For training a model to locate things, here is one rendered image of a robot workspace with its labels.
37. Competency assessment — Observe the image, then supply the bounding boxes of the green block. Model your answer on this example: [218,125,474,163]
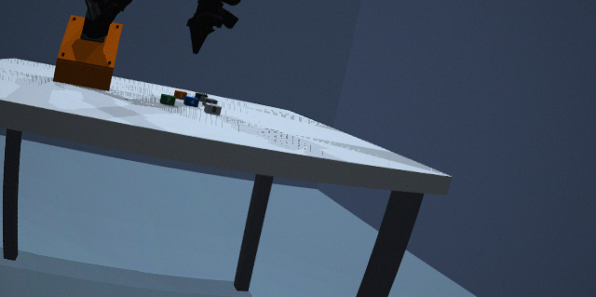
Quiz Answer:
[160,93,176,106]

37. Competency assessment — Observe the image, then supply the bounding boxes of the blue block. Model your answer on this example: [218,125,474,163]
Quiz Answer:
[183,96,199,107]

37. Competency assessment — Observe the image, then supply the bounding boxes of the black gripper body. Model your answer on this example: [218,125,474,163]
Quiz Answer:
[186,0,224,29]

